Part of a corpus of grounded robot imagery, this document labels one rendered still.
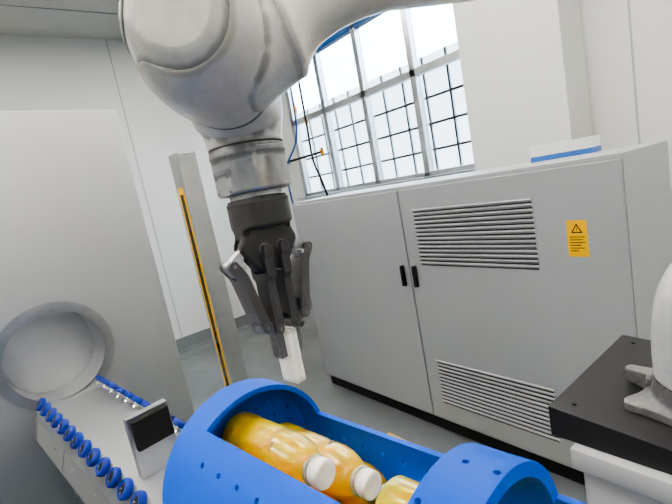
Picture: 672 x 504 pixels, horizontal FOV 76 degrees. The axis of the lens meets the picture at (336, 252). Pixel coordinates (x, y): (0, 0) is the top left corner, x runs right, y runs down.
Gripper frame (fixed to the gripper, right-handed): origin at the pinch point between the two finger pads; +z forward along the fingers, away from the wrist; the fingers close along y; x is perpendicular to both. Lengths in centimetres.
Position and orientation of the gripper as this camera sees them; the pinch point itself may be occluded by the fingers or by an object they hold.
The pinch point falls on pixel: (289, 354)
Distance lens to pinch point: 56.9
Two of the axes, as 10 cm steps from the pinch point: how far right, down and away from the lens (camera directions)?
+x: 7.0, -0.4, -7.1
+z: 1.8, 9.7, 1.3
